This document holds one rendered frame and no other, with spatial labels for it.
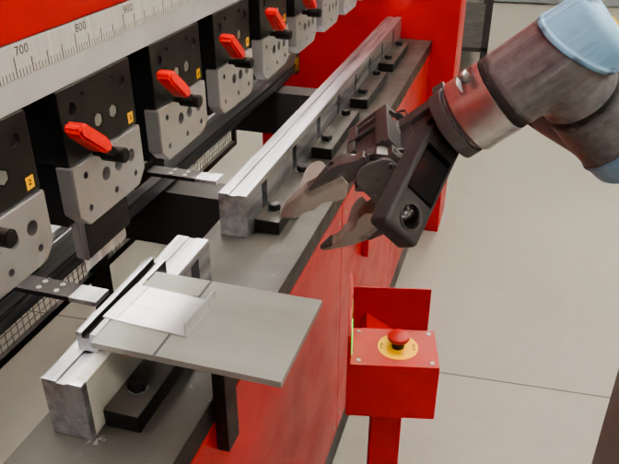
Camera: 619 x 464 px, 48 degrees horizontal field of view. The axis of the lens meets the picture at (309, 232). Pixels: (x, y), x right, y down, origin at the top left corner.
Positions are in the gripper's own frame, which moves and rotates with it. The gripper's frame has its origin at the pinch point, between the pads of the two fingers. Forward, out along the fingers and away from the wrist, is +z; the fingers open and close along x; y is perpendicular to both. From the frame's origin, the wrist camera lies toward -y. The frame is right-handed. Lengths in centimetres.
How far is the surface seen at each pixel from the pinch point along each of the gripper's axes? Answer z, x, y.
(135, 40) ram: 10.0, 22.3, 23.4
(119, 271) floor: 174, -59, 139
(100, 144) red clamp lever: 11.6, 20.8, 5.2
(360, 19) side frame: 49, -69, 211
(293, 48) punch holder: 20, -12, 78
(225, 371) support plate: 20.8, -7.2, -5.2
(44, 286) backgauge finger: 44.5, 9.7, 10.9
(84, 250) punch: 28.6, 12.0, 6.5
